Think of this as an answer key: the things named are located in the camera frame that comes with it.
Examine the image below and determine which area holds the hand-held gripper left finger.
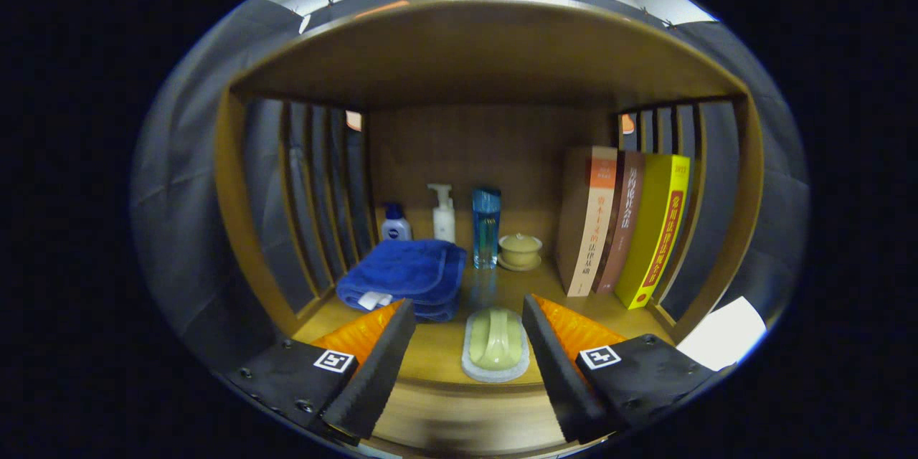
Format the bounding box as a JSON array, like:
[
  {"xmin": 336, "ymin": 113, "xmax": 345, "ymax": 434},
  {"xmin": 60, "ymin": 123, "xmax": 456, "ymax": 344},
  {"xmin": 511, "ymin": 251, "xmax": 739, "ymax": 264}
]
[{"xmin": 228, "ymin": 298, "xmax": 417, "ymax": 445}]

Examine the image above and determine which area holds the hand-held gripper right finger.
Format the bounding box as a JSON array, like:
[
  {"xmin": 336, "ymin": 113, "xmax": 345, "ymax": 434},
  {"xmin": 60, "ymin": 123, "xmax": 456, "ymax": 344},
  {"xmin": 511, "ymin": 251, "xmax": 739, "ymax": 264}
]
[{"xmin": 521, "ymin": 294, "xmax": 718, "ymax": 444}]

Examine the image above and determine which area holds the green brush with white sponge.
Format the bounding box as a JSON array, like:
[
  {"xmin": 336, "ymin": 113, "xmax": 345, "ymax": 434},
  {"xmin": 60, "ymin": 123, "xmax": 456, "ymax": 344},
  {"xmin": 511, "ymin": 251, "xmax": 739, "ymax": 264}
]
[{"xmin": 461, "ymin": 306, "xmax": 531, "ymax": 383}]

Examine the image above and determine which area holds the wooden countertop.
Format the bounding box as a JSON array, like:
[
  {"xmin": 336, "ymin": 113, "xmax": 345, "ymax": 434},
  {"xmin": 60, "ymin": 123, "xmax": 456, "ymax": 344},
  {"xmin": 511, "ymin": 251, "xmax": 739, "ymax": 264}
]
[{"xmin": 290, "ymin": 258, "xmax": 678, "ymax": 388}]

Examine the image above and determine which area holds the white-topped grey drawer unit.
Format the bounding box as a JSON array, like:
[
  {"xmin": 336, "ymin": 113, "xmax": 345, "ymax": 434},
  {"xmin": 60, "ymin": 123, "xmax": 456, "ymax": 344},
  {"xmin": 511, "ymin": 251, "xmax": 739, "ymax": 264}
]
[{"xmin": 676, "ymin": 295, "xmax": 768, "ymax": 372}]

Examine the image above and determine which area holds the wooden cabinet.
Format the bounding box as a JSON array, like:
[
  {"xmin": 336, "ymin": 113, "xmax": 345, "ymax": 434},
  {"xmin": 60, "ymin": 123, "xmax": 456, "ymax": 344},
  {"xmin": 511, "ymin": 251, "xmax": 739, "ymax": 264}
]
[{"xmin": 214, "ymin": 0, "xmax": 765, "ymax": 392}]

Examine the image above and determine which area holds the folded blue towel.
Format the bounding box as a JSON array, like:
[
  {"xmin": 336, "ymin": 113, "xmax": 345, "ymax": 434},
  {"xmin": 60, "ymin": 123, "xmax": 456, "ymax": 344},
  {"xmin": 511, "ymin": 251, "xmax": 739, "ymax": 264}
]
[{"xmin": 336, "ymin": 239, "xmax": 468, "ymax": 323}]

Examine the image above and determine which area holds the beige lidded teacup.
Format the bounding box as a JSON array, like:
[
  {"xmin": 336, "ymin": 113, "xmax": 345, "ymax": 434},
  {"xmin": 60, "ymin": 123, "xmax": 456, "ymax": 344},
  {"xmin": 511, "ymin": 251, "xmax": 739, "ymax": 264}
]
[{"xmin": 498, "ymin": 233, "xmax": 544, "ymax": 272}]

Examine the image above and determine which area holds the small white blue-capped bottle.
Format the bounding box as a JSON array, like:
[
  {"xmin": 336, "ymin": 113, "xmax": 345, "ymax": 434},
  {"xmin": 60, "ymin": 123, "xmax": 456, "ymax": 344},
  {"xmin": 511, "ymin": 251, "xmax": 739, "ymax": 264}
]
[{"xmin": 379, "ymin": 202, "xmax": 413, "ymax": 242}]

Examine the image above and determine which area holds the beige orange book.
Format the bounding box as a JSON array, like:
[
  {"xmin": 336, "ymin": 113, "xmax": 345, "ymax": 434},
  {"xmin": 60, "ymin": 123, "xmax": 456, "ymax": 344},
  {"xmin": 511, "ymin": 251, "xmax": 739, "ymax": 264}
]
[{"xmin": 556, "ymin": 146, "xmax": 619, "ymax": 298}]

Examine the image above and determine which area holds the brown book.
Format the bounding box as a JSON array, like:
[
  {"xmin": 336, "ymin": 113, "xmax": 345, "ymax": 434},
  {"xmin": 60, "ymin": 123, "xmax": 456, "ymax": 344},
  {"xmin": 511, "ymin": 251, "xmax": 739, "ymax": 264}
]
[{"xmin": 594, "ymin": 151, "xmax": 646, "ymax": 295}]

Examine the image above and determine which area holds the white pump bottle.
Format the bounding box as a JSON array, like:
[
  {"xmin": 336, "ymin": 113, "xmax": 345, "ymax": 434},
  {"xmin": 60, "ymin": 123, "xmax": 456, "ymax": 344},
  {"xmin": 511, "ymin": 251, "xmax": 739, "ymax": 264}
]
[{"xmin": 427, "ymin": 184, "xmax": 457, "ymax": 243}]

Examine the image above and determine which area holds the tall blue bottle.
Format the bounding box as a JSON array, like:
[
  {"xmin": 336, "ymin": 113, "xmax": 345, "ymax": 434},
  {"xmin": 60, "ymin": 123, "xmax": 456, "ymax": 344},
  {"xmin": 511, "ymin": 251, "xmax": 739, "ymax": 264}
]
[{"xmin": 472, "ymin": 187, "xmax": 502, "ymax": 270}]

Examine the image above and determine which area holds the yellow book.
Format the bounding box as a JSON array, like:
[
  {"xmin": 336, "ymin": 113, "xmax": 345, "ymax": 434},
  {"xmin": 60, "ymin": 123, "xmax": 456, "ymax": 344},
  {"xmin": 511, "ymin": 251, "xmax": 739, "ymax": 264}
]
[{"xmin": 615, "ymin": 153, "xmax": 691, "ymax": 311}]

